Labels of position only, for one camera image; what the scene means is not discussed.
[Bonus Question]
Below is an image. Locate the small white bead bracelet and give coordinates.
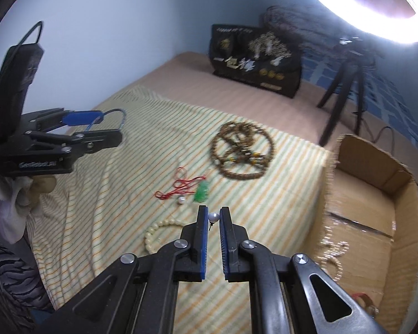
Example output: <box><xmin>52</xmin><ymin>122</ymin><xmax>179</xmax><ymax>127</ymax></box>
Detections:
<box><xmin>317</xmin><ymin>240</ymin><xmax>351</xmax><ymax>279</ymax></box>

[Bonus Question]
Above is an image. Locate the patterned pillow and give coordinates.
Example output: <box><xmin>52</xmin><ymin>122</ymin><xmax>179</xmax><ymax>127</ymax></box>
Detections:
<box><xmin>263</xmin><ymin>5</ymin><xmax>340</xmax><ymax>44</ymax></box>

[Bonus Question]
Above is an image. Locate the brown wooden bead necklace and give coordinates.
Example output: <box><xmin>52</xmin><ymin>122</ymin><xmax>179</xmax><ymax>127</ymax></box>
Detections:
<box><xmin>211</xmin><ymin>121</ymin><xmax>276</xmax><ymax>181</ymax></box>

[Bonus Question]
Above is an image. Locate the blue patterned blanket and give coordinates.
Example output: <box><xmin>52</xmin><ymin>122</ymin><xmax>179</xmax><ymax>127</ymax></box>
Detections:
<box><xmin>300</xmin><ymin>7</ymin><xmax>418</xmax><ymax>126</ymax></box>

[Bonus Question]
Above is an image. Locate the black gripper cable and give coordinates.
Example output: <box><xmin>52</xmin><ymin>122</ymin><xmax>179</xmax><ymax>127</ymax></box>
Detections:
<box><xmin>20</xmin><ymin>21</ymin><xmax>44</xmax><ymax>46</ymax></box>

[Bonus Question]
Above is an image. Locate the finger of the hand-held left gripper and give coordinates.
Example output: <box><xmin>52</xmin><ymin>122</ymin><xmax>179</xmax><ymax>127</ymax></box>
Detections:
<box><xmin>24</xmin><ymin>129</ymin><xmax>123</xmax><ymax>154</ymax></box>
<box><xmin>23</xmin><ymin>109</ymin><xmax>103</xmax><ymax>133</ymax></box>

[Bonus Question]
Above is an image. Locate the striped cloth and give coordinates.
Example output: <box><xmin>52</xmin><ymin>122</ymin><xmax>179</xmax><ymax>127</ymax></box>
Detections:
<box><xmin>31</xmin><ymin>85</ymin><xmax>335</xmax><ymax>308</ymax></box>

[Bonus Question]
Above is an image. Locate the black tripod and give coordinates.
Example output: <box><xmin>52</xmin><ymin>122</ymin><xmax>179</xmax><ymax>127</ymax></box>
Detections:
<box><xmin>317</xmin><ymin>36</ymin><xmax>386</xmax><ymax>147</ymax></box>

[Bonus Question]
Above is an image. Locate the wristwatch with brown strap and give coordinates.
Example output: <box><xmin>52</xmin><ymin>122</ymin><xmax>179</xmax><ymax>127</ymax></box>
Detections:
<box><xmin>355</xmin><ymin>293</ymin><xmax>380</xmax><ymax>317</ymax></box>

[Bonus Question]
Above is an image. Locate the black printed bag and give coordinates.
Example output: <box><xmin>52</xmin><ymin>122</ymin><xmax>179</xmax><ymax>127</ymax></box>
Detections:
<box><xmin>209</xmin><ymin>24</ymin><xmax>302</xmax><ymax>98</ymax></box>

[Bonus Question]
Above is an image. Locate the person's left hand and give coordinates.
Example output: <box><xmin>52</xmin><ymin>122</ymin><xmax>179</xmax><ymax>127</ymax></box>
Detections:
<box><xmin>12</xmin><ymin>175</ymin><xmax>56</xmax><ymax>202</ymax></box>

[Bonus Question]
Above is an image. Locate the cream bead bracelet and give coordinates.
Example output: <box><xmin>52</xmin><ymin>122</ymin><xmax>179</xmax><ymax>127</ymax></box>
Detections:
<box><xmin>144</xmin><ymin>220</ymin><xmax>196</xmax><ymax>256</ymax></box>

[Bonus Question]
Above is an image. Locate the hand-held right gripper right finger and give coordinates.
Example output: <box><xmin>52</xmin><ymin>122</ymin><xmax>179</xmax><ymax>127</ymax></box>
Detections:
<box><xmin>219</xmin><ymin>207</ymin><xmax>392</xmax><ymax>334</ymax></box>

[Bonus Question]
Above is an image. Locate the black power cable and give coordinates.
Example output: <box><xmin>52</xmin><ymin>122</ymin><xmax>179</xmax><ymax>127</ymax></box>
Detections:
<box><xmin>352</xmin><ymin>110</ymin><xmax>395</xmax><ymax>144</ymax></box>

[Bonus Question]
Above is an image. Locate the green pendant with red cord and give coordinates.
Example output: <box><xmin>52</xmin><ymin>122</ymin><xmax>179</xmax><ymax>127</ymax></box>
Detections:
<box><xmin>155</xmin><ymin>167</ymin><xmax>210</xmax><ymax>203</ymax></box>

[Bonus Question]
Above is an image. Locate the cardboard box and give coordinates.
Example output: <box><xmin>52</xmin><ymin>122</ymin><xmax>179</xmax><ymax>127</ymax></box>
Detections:
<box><xmin>320</xmin><ymin>134</ymin><xmax>418</xmax><ymax>334</ymax></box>

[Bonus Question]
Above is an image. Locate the zebra print cloth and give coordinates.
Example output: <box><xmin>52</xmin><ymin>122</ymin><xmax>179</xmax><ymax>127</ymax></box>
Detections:
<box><xmin>0</xmin><ymin>237</ymin><xmax>54</xmax><ymax>322</ymax></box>

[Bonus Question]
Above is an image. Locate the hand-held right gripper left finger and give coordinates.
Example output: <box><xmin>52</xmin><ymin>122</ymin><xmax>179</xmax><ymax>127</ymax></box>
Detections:
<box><xmin>33</xmin><ymin>206</ymin><xmax>210</xmax><ymax>334</ymax></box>

